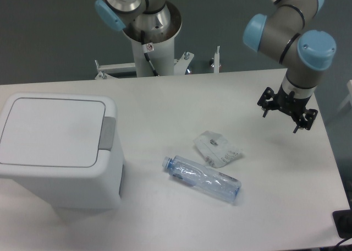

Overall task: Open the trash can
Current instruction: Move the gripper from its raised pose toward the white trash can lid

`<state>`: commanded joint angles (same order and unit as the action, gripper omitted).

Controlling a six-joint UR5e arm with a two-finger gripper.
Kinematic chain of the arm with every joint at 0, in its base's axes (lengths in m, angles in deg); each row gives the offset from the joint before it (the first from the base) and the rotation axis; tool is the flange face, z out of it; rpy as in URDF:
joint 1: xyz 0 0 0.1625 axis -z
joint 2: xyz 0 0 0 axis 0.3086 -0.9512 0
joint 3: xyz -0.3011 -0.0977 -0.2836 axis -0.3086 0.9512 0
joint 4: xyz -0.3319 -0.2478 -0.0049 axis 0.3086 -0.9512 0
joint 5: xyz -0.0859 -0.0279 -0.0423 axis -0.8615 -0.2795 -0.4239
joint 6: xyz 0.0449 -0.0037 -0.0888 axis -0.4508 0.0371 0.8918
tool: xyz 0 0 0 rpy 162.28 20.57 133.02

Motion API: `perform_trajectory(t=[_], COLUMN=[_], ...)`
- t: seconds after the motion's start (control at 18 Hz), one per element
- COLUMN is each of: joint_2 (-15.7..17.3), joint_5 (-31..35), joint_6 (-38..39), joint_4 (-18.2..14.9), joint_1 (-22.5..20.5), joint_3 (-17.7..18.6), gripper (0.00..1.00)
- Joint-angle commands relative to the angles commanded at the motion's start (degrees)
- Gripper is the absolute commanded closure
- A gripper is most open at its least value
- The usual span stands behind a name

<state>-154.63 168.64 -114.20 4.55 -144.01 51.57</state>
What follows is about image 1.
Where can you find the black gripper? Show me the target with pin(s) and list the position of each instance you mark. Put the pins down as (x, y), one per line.
(292, 101)

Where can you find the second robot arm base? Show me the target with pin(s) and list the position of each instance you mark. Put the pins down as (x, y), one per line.
(118, 14)

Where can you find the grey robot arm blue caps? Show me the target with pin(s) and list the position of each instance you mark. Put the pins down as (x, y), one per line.
(306, 56)

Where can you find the white trash can body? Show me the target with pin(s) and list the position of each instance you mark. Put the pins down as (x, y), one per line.
(95, 187)

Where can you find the white trash can lid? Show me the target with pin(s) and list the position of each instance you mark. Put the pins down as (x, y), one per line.
(51, 132)

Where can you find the white furniture piece right edge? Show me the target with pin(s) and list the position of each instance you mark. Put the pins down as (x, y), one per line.
(345, 105)

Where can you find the crumpled white plastic wrapper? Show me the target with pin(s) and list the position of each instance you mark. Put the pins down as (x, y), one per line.
(216, 149)

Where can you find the crushed clear plastic bottle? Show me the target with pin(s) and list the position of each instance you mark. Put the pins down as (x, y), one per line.
(202, 178)

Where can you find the black device at table edge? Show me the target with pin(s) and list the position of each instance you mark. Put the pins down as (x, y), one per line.
(342, 220)

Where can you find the grey lid push button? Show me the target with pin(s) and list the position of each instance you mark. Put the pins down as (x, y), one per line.
(107, 133)

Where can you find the white pedestal foot frame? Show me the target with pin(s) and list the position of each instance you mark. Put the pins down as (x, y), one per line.
(151, 67)

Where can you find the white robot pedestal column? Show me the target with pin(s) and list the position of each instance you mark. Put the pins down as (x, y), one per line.
(155, 33)

